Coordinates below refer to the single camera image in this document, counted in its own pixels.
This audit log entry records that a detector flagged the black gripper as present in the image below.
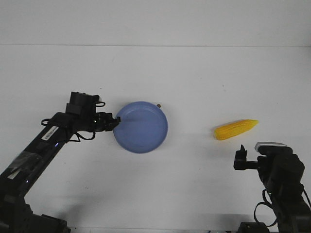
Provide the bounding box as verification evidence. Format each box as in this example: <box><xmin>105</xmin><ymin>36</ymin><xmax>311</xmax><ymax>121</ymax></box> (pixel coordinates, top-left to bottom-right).
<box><xmin>80</xmin><ymin>104</ymin><xmax>121</xmax><ymax>132</ymax></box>
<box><xmin>233</xmin><ymin>145</ymin><xmax>259</xmax><ymax>170</ymax></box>

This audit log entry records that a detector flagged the blue round plate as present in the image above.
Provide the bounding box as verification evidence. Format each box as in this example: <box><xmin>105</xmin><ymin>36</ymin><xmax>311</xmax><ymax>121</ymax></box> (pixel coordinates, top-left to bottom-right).
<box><xmin>113</xmin><ymin>101</ymin><xmax>168</xmax><ymax>153</ymax></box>

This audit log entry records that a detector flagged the yellow corn cob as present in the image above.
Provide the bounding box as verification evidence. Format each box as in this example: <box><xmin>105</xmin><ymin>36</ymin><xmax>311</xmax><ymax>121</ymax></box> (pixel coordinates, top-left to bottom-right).
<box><xmin>214</xmin><ymin>119</ymin><xmax>259</xmax><ymax>140</ymax></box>

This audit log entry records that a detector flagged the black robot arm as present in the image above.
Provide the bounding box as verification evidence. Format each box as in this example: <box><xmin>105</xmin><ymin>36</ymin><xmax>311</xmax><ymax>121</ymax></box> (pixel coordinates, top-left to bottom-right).
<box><xmin>233</xmin><ymin>142</ymin><xmax>311</xmax><ymax>233</ymax></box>
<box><xmin>0</xmin><ymin>106</ymin><xmax>121</xmax><ymax>233</ymax></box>

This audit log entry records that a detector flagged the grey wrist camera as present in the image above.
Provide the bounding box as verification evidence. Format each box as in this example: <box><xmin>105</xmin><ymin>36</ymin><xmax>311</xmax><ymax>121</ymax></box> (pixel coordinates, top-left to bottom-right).
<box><xmin>255</xmin><ymin>142</ymin><xmax>287</xmax><ymax>155</ymax></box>

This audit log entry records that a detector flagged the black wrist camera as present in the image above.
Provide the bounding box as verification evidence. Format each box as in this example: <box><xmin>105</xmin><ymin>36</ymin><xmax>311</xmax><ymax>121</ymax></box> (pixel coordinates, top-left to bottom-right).
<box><xmin>65</xmin><ymin>92</ymin><xmax>101</xmax><ymax>116</ymax></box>

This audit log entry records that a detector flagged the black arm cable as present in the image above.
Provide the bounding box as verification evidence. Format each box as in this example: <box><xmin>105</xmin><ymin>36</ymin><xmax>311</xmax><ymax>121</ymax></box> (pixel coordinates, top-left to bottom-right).
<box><xmin>254</xmin><ymin>184</ymin><xmax>311</xmax><ymax>228</ymax></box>
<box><xmin>40</xmin><ymin>101</ymin><xmax>106</xmax><ymax>144</ymax></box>

